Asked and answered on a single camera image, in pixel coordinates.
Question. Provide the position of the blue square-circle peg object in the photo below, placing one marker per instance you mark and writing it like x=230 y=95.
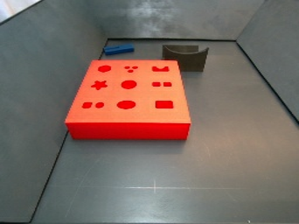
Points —
x=117 y=49

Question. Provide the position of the red shape-sorter fixture block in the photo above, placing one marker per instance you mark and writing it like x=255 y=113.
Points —
x=130 y=99

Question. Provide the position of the black curved regrasp stand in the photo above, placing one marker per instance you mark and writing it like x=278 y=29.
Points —
x=190 y=57

